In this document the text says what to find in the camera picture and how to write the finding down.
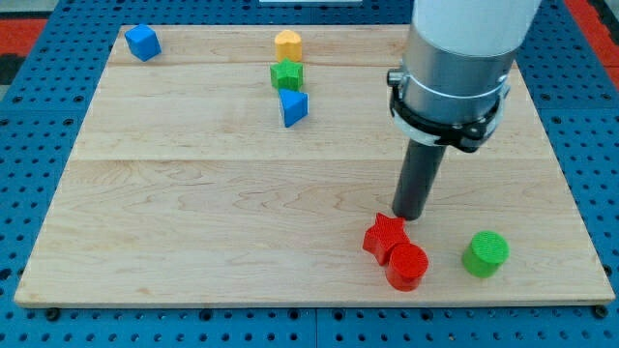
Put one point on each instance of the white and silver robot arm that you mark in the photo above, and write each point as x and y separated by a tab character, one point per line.
452	81

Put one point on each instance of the red star block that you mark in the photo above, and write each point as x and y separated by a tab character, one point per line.
381	238

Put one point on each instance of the green star block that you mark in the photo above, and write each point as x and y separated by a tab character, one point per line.
287	74

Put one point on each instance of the blue triangle block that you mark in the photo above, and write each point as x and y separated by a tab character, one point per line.
294	106

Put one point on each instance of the wooden board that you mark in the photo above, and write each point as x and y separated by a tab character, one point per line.
184	188

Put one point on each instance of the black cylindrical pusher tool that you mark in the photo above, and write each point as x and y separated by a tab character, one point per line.
419	169

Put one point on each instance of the red cylinder block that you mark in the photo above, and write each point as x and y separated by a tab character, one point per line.
407	265

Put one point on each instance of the yellow heart block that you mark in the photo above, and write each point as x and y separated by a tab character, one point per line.
288	45

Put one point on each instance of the green cylinder block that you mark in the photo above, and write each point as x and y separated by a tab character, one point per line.
485	254

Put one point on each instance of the blue cube block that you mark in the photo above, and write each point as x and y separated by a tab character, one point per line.
143	42

